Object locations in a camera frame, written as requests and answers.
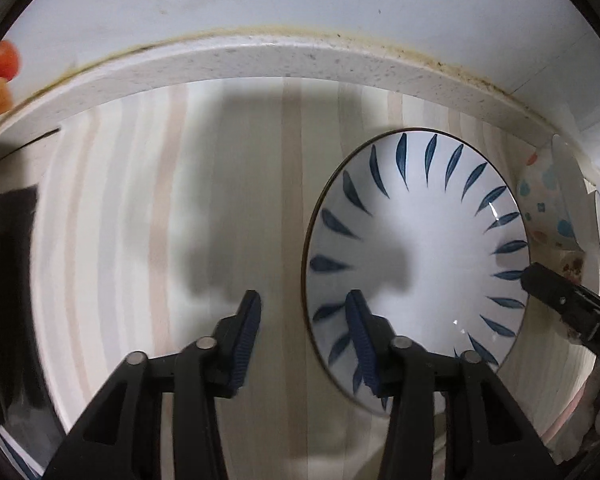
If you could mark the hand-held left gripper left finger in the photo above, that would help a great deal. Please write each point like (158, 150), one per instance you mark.
(245, 345)

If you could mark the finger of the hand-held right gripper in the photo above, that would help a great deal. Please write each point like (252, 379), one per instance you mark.
(555, 290)

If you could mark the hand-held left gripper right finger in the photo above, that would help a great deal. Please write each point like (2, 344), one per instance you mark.
(362, 350)

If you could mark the white plate blue leaf pattern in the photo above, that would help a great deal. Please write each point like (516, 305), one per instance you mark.
(430, 240)

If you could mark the white polka dot bowl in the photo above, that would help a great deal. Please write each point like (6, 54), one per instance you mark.
(550, 200)

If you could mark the striped table mat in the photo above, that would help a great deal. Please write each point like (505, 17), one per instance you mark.
(180, 210)

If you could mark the black object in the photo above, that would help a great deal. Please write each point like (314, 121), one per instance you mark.
(10, 300)

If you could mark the red round object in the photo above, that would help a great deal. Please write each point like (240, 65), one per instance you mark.
(2, 60)

